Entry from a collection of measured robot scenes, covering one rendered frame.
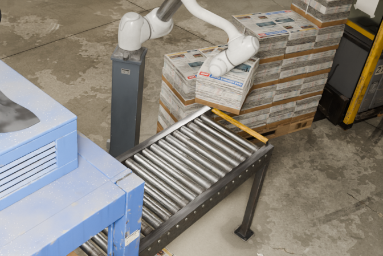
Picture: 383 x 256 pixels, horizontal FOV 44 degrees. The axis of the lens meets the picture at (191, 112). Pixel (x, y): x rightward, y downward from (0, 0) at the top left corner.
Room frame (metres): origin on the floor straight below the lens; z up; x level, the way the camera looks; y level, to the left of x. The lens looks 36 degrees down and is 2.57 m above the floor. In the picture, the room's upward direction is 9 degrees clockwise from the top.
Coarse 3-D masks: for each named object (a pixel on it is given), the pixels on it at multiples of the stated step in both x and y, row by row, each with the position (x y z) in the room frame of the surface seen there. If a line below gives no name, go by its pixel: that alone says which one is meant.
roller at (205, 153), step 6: (174, 132) 2.24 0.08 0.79; (180, 132) 2.24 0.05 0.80; (180, 138) 2.20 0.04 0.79; (186, 138) 2.19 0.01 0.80; (186, 144) 2.17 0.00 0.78; (192, 144) 2.15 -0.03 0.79; (198, 144) 2.15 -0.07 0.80; (198, 150) 2.12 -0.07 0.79; (204, 150) 2.11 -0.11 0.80; (204, 156) 2.08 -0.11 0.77; (210, 156) 2.07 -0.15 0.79; (216, 156) 2.07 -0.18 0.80; (216, 162) 2.03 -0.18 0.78; (222, 162) 2.03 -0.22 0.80; (222, 168) 2.00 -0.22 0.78; (228, 168) 1.99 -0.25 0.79
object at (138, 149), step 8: (200, 112) 2.47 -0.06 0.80; (208, 112) 2.52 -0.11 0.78; (184, 120) 2.36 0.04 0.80; (192, 120) 2.39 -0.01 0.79; (168, 128) 2.26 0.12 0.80; (176, 128) 2.27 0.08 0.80; (152, 136) 2.16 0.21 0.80; (160, 136) 2.17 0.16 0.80; (144, 144) 2.08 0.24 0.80; (128, 152) 1.99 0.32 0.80; (136, 152) 2.00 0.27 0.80; (120, 160) 1.92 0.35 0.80
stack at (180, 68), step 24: (168, 72) 3.04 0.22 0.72; (192, 72) 2.91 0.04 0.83; (264, 72) 3.21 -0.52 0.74; (288, 72) 3.35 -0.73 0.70; (168, 96) 3.01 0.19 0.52; (192, 96) 2.84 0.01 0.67; (264, 96) 3.23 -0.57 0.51; (288, 96) 3.39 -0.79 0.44; (168, 120) 2.98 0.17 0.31; (240, 120) 3.13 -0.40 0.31; (264, 120) 3.29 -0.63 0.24
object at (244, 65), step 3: (216, 54) 2.58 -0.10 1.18; (210, 57) 2.54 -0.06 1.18; (213, 57) 2.54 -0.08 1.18; (243, 63) 2.50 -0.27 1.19; (246, 63) 2.51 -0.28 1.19; (252, 63) 2.52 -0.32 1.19; (237, 66) 2.46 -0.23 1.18; (240, 66) 2.46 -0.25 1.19; (243, 66) 2.47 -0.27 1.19; (246, 66) 2.48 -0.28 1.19; (249, 66) 2.48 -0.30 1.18; (249, 69) 2.44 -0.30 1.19; (252, 72) 2.50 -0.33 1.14; (249, 81) 2.46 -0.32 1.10; (249, 84) 2.50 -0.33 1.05
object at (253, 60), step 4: (216, 48) 2.69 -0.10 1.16; (220, 48) 2.70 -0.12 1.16; (224, 48) 2.72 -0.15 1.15; (212, 52) 2.60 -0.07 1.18; (216, 52) 2.61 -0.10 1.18; (252, 56) 2.66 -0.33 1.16; (248, 60) 2.56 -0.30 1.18; (252, 60) 2.58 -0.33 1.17; (256, 60) 2.59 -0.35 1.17; (256, 64) 2.59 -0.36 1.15; (256, 68) 2.63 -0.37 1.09; (256, 72) 2.65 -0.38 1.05; (252, 76) 2.54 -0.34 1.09; (252, 80) 2.59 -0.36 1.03; (252, 84) 2.61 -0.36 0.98
